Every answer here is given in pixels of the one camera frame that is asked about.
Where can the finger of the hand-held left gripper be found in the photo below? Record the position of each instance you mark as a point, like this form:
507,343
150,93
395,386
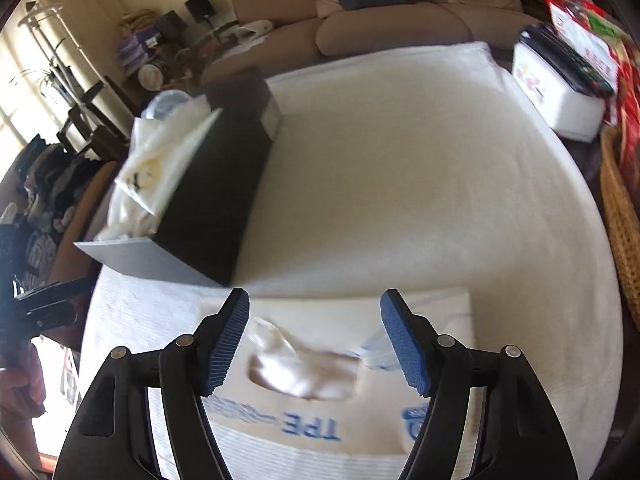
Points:
55,292
55,317

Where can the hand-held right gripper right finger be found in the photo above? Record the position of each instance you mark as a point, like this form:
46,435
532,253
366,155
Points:
405,345

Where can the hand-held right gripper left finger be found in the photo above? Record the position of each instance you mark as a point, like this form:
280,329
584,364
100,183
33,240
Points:
227,345

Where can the white and blue glove box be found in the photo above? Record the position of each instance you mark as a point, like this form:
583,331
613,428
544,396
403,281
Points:
310,310

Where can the black storage box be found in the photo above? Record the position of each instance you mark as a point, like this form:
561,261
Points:
215,195

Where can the nested clear plastic containers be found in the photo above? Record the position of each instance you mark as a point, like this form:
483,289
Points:
167,102

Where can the person's left forearm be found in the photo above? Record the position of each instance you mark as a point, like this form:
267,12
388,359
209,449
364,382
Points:
22,385

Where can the pile of clothes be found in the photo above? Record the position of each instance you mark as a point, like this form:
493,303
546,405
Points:
55,195

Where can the white ribbed table cloth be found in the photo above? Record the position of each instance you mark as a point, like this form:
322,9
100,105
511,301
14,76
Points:
400,185

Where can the dark wooden chair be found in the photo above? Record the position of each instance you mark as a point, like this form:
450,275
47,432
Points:
95,120

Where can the white coat rack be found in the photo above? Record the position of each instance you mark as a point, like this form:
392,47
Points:
47,45

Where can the round white clock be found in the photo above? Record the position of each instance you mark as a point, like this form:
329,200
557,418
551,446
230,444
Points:
151,76

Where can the wicker basket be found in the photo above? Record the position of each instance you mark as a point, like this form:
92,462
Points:
622,220

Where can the stack of purple boxes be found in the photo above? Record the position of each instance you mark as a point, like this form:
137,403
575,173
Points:
137,49

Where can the white tissue box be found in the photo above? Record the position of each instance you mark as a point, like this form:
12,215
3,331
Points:
560,110

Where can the black speaker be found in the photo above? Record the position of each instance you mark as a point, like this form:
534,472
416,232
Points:
200,7
171,26

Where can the small white plastic bag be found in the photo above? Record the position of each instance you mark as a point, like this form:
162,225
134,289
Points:
252,31

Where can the beige sofa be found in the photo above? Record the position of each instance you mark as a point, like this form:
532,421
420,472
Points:
390,30

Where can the black remote control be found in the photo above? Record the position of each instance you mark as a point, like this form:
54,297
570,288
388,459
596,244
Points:
575,62

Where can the red and white snack bag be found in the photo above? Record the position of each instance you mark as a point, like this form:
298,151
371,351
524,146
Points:
595,45

